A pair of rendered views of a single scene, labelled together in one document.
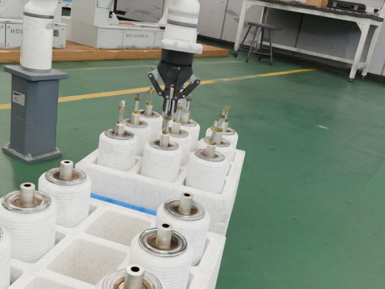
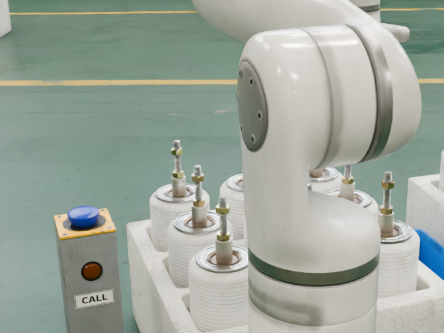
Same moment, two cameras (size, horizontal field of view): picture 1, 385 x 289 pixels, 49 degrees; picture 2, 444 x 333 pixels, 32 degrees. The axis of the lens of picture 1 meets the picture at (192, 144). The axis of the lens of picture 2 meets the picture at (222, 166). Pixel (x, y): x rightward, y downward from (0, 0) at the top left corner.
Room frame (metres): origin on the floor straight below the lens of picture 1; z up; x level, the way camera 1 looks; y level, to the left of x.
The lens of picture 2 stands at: (1.62, 0.95, 0.72)
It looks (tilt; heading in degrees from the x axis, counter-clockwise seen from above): 21 degrees down; 244
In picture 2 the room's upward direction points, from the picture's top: 2 degrees counter-clockwise
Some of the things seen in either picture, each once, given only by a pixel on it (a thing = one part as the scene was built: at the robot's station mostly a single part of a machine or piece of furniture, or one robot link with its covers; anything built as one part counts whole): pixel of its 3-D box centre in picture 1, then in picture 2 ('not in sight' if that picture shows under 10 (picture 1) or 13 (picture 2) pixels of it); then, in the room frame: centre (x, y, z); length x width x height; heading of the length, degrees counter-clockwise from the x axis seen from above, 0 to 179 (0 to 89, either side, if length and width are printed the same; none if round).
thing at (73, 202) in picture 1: (62, 218); not in sight; (0.72, 0.22, 0.16); 0.10 x 0.10 x 0.18
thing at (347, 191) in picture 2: (164, 140); (347, 192); (0.99, 0.07, 0.26); 0.02 x 0.02 x 0.03
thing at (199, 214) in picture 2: (185, 118); (199, 215); (1.22, 0.03, 0.26); 0.02 x 0.02 x 0.03
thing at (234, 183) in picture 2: (216, 141); (249, 183); (1.08, -0.06, 0.25); 0.08 x 0.08 x 0.01
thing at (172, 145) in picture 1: (163, 144); (346, 199); (0.99, 0.07, 0.25); 0.08 x 0.08 x 0.01
